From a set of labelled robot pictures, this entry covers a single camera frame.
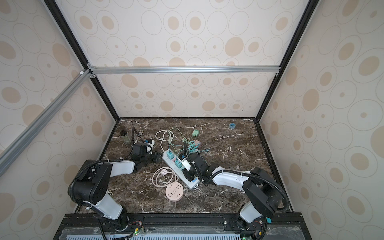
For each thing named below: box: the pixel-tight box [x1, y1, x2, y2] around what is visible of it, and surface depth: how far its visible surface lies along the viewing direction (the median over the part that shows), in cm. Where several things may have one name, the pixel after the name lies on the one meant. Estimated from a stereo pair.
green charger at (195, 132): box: [192, 129, 200, 137], surface depth 111 cm
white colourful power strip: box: [161, 149, 201, 190], surface depth 91 cm
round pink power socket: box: [165, 182, 184, 202], surface depth 83 cm
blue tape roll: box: [229, 122, 236, 129], surface depth 118 cm
